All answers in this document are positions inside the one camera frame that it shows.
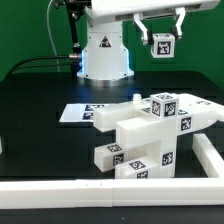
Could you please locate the flat white tagged plate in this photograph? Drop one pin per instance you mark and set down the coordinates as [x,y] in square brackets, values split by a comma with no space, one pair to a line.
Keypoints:
[78,112]

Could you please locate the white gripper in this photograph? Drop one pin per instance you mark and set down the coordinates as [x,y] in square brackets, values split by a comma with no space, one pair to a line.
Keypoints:
[101,8]

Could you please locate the white L-shaped fence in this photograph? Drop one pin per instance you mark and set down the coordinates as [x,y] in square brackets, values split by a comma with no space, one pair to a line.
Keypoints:
[124,192]

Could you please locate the white tagged cube front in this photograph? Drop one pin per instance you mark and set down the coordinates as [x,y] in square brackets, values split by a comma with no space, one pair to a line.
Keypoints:
[164,105]

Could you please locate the white tagged cube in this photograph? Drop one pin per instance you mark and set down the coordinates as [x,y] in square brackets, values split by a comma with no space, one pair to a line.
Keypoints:
[163,45]
[164,105]

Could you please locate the white chair backrest part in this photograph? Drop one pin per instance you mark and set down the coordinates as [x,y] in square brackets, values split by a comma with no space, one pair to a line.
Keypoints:
[193,114]

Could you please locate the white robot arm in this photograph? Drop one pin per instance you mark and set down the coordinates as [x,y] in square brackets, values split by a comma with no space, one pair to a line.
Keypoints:
[105,59]

